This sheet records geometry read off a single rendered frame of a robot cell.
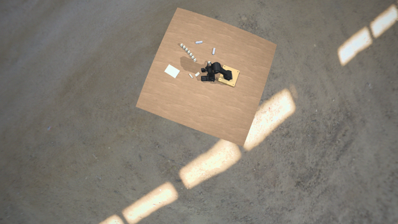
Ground white flat rectangular tile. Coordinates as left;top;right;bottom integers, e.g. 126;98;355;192
164;65;180;78

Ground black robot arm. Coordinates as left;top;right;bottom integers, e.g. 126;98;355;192
201;62;233;82

